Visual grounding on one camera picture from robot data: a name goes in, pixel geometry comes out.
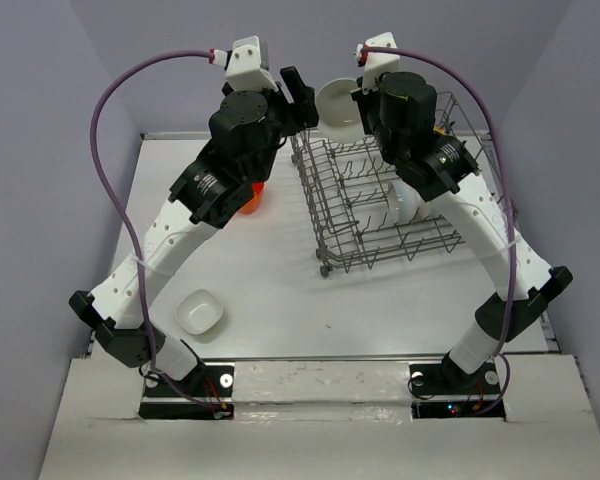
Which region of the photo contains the white round bowl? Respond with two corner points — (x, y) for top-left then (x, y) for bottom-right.
(387, 180), (421, 225)

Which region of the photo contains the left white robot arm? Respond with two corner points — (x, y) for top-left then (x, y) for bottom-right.
(69, 66), (318, 399)

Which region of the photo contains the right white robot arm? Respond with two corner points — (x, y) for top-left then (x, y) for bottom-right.
(351, 72), (573, 392)

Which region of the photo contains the yellow round bowl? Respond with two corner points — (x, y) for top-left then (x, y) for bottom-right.
(433, 126), (449, 136)

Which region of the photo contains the orange square bowl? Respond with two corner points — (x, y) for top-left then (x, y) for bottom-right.
(239, 182), (265, 215)

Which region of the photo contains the white square bowl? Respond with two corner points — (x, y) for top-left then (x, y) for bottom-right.
(175, 289), (224, 335)

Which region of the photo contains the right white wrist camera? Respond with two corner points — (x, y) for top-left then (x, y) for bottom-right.
(355, 32), (400, 94)

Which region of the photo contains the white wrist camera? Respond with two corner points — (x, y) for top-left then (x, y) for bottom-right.
(355, 32), (400, 94)
(225, 35), (279, 92)

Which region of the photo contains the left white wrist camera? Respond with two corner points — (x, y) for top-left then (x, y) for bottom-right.
(225, 35), (279, 92)

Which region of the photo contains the grey wire dish rack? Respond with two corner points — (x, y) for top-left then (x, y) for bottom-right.
(288, 89), (521, 277)

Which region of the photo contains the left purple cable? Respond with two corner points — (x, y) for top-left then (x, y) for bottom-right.
(89, 47), (231, 396)

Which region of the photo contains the purple cable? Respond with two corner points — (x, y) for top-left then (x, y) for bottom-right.
(357, 45), (519, 416)
(89, 47), (231, 396)

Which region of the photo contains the metal front rail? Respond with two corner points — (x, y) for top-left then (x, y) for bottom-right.
(202, 353), (445, 362)

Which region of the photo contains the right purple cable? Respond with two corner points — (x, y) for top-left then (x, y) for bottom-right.
(357, 45), (519, 416)

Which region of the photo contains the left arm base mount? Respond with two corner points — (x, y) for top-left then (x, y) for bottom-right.
(138, 362), (235, 421)

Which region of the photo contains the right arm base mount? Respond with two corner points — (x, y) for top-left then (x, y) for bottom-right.
(406, 354), (506, 420)

